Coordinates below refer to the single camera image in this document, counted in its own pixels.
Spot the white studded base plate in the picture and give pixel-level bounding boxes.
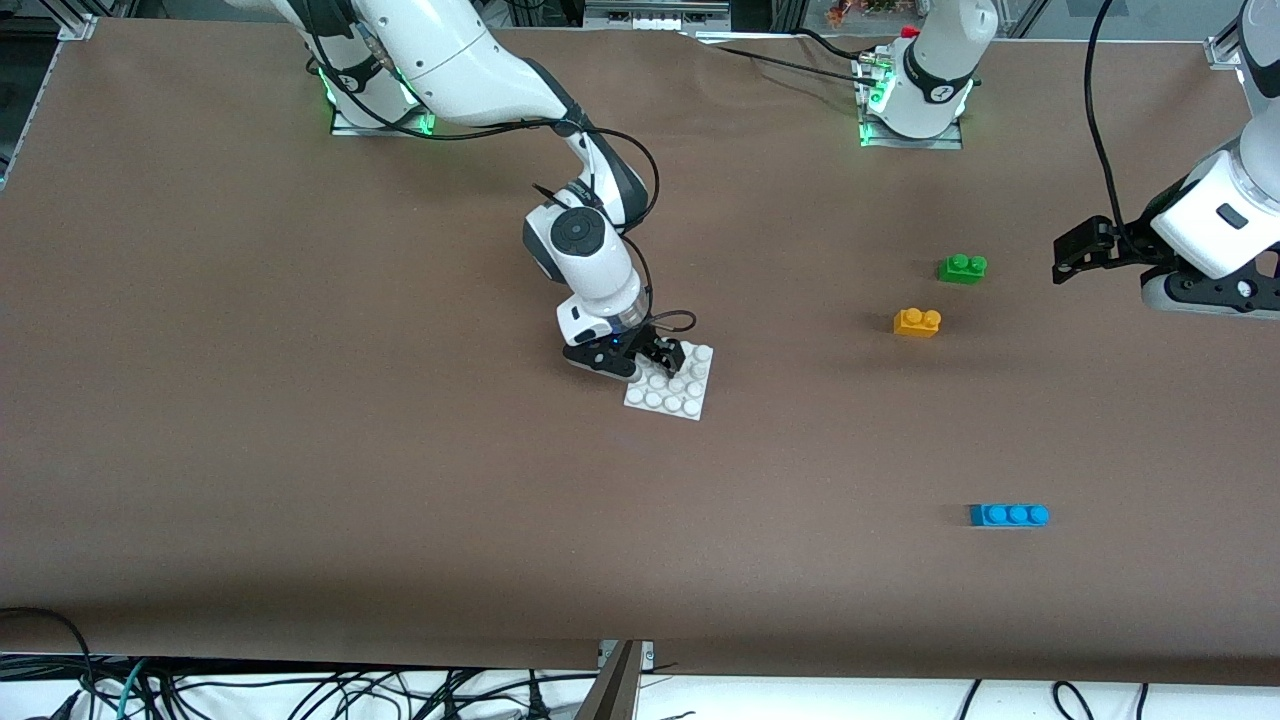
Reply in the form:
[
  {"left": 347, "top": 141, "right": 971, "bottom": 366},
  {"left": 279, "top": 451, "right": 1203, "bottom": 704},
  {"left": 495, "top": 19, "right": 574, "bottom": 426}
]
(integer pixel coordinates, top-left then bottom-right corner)
[{"left": 623, "top": 343, "right": 715, "bottom": 422}]

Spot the blue three-stud block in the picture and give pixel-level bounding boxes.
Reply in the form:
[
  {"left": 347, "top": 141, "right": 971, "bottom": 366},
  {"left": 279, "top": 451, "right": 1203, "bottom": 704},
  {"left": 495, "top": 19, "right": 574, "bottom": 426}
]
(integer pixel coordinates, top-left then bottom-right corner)
[{"left": 969, "top": 503, "right": 1051, "bottom": 528}]

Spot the large table cover sheet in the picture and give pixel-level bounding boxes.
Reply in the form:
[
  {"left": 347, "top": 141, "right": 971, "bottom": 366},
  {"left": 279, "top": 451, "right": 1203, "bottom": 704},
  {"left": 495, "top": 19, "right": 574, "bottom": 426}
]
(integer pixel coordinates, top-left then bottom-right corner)
[{"left": 0, "top": 15, "right": 1280, "bottom": 687}]

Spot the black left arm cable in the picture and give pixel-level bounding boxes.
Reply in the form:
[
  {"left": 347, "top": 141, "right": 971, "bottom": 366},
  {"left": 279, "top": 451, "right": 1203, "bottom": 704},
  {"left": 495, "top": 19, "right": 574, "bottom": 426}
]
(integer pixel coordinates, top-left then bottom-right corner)
[{"left": 1081, "top": 0, "right": 1151, "bottom": 256}]

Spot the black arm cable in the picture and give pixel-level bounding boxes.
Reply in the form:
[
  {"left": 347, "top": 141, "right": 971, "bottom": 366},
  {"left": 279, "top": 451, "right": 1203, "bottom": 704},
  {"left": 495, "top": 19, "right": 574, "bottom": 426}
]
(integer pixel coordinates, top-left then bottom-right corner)
[
  {"left": 1081, "top": 0, "right": 1151, "bottom": 256},
  {"left": 300, "top": 20, "right": 699, "bottom": 346}
]

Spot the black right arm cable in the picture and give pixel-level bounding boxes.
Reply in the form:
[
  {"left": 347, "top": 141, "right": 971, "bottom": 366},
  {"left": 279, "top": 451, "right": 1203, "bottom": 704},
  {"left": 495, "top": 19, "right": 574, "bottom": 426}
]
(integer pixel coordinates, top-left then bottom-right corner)
[{"left": 300, "top": 20, "right": 699, "bottom": 346}]

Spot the black tabletop cable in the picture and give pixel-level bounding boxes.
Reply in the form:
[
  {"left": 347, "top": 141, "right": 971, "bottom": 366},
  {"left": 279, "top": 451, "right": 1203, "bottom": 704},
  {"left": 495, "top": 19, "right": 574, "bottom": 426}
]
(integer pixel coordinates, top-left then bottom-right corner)
[
  {"left": 793, "top": 27, "right": 887, "bottom": 64},
  {"left": 693, "top": 40, "right": 883, "bottom": 87}
]

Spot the metal table bracket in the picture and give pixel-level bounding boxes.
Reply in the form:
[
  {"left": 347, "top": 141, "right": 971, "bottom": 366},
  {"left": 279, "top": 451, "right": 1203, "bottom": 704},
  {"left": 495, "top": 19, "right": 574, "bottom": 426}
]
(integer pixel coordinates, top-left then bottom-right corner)
[{"left": 574, "top": 640, "right": 657, "bottom": 720}]

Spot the black tangled floor cable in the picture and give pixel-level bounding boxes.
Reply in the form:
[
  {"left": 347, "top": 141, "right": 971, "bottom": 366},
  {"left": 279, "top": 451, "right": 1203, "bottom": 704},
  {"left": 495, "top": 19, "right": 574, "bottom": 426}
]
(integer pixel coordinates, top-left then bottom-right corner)
[{"left": 150, "top": 665, "right": 603, "bottom": 720}]

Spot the teal floor cable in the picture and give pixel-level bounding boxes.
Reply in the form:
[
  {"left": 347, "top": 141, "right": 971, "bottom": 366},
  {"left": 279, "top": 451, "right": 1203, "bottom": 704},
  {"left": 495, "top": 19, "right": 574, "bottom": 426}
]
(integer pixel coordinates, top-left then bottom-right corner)
[{"left": 112, "top": 657, "right": 153, "bottom": 720}]

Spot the black looped floor cable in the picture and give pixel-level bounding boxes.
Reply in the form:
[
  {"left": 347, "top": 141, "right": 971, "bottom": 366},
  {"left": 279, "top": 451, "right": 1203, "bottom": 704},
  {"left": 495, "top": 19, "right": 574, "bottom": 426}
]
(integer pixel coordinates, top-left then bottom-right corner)
[{"left": 0, "top": 606, "right": 98, "bottom": 706}]

